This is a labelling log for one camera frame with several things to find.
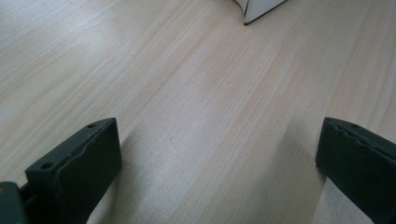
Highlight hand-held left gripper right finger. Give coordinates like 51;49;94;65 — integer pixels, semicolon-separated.
315;116;396;224

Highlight white book with grey figures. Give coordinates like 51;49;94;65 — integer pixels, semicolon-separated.
233;0;288;27

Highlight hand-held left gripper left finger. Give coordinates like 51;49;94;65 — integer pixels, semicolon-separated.
24;117;123;224

